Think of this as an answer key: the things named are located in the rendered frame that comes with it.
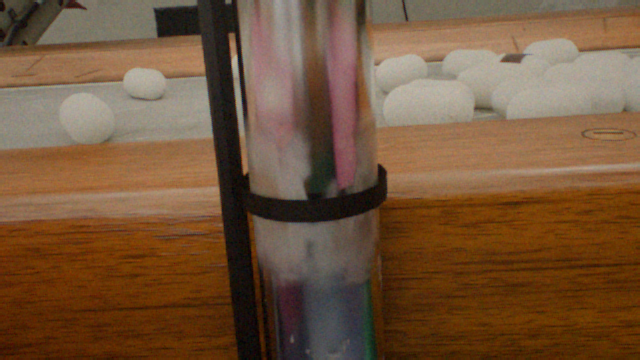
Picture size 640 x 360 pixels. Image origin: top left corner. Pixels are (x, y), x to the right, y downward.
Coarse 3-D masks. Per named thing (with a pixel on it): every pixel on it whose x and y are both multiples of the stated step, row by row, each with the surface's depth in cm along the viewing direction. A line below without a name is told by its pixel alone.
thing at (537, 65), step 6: (504, 54) 34; (492, 60) 34; (498, 60) 33; (522, 60) 32; (528, 60) 32; (534, 60) 32; (540, 60) 32; (546, 60) 32; (528, 66) 32; (534, 66) 32; (540, 66) 32; (546, 66) 32; (534, 72) 32; (540, 72) 32
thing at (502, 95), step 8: (512, 80) 28; (520, 80) 28; (528, 80) 28; (536, 80) 28; (544, 80) 28; (496, 88) 28; (504, 88) 27; (512, 88) 27; (520, 88) 27; (528, 88) 27; (536, 88) 27; (496, 96) 28; (504, 96) 27; (512, 96) 27; (496, 104) 28; (504, 104) 27; (496, 112) 28; (504, 112) 28
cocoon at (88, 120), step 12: (72, 96) 29; (84, 96) 29; (60, 108) 29; (72, 108) 28; (84, 108) 27; (96, 108) 28; (108, 108) 28; (72, 120) 27; (84, 120) 27; (96, 120) 28; (108, 120) 28; (72, 132) 28; (84, 132) 28; (96, 132) 28; (108, 132) 28
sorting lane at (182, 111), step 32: (0, 96) 45; (32, 96) 44; (64, 96) 43; (96, 96) 43; (128, 96) 42; (160, 96) 41; (192, 96) 40; (384, 96) 36; (0, 128) 34; (32, 128) 33; (128, 128) 32; (160, 128) 31; (192, 128) 31
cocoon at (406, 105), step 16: (400, 96) 26; (416, 96) 25; (432, 96) 25; (448, 96) 25; (464, 96) 25; (384, 112) 26; (400, 112) 26; (416, 112) 25; (432, 112) 25; (448, 112) 25; (464, 112) 25
